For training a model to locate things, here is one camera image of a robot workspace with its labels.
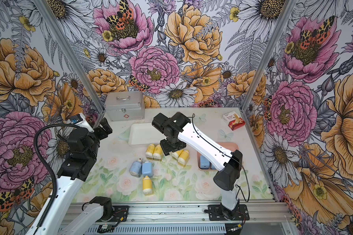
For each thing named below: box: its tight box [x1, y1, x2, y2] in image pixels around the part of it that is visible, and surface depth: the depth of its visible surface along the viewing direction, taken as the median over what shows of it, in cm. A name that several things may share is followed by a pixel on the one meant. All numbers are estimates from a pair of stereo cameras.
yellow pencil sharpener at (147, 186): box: [142, 175, 153, 196], surface depth 78 cm
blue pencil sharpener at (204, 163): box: [199, 154, 211, 169], surface depth 87 cm
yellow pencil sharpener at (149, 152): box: [145, 143, 155, 161], surface depth 91 cm
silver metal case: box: [104, 91, 146, 122], surface depth 111 cm
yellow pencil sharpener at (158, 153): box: [152, 144, 164, 162], surface depth 91 cm
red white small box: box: [222, 110, 246, 131], surface depth 111 cm
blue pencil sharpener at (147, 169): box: [141, 161, 153, 177], surface depth 85 cm
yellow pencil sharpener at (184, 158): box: [177, 149, 190, 167], surface depth 89 cm
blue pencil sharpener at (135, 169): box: [128, 158, 143, 178], surface depth 84 cm
